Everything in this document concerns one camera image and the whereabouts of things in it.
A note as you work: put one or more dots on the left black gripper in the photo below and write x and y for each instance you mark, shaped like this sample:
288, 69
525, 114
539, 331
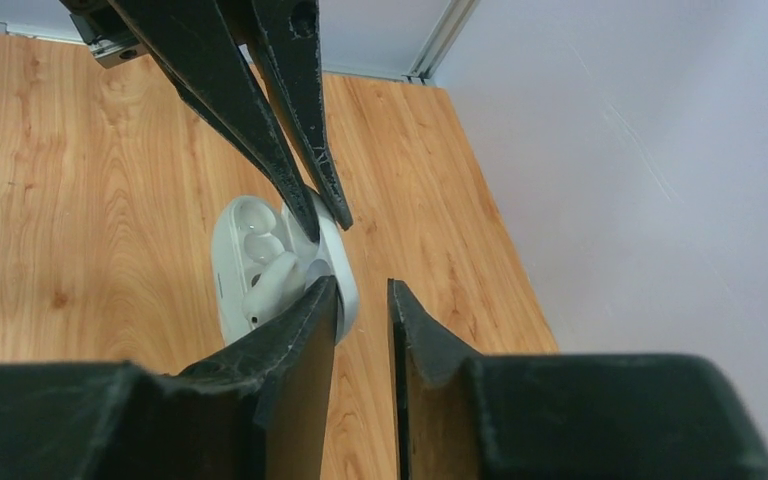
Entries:
192, 42

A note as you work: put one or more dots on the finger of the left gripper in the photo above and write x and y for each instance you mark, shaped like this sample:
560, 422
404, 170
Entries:
283, 39

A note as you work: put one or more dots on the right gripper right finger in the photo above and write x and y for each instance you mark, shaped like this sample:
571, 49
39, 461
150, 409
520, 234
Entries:
463, 414

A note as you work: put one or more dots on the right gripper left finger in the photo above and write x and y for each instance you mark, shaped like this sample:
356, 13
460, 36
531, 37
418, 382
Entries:
255, 409

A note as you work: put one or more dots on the white earbud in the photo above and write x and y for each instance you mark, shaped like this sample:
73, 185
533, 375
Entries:
269, 269

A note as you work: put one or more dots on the white earbud charging case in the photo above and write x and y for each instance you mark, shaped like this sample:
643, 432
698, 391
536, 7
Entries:
325, 257

